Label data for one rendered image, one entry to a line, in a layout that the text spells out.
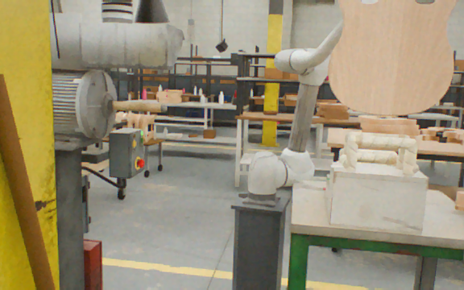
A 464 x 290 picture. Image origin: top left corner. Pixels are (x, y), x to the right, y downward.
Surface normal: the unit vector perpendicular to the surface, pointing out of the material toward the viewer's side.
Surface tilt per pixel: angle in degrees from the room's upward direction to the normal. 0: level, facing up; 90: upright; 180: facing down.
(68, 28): 90
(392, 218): 90
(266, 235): 90
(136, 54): 90
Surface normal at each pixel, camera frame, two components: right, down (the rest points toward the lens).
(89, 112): 0.79, 0.20
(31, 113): 0.99, 0.07
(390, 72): -0.18, 0.18
